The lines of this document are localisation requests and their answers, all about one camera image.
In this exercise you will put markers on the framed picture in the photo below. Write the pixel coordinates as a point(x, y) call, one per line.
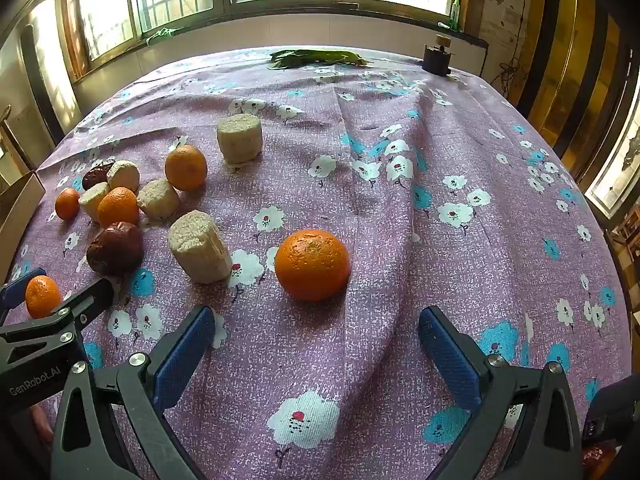
point(617, 170)

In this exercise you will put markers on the large corn cob piece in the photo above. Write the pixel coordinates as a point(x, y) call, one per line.
point(199, 246)

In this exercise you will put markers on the green leafy vegetable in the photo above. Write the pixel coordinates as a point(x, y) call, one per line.
point(320, 57)

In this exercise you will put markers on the green bottle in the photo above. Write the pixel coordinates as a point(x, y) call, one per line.
point(455, 14)

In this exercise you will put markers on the wrinkled red date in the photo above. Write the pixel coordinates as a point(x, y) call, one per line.
point(96, 175)

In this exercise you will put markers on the large orange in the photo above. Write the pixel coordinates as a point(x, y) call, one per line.
point(312, 264)

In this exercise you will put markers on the small orange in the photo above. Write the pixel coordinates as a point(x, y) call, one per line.
point(67, 203)

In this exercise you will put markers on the green cloth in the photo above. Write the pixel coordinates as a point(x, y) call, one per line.
point(162, 34)

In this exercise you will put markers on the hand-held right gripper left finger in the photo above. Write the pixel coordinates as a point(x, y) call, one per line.
point(184, 355)

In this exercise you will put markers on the large red date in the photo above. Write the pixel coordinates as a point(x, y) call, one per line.
point(115, 248)

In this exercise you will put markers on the cardboard box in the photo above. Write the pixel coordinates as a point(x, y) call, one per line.
point(20, 210)

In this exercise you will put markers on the purple floral tablecloth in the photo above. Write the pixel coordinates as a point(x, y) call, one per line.
point(380, 240)

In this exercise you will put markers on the dark round jar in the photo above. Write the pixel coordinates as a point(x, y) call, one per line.
point(437, 59)

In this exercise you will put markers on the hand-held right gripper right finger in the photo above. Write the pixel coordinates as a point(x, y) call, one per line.
point(450, 360)

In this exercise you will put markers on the black device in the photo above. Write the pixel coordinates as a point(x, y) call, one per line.
point(612, 420)

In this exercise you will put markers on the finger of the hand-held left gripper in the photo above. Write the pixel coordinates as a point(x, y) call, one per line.
point(90, 297)
point(10, 296)

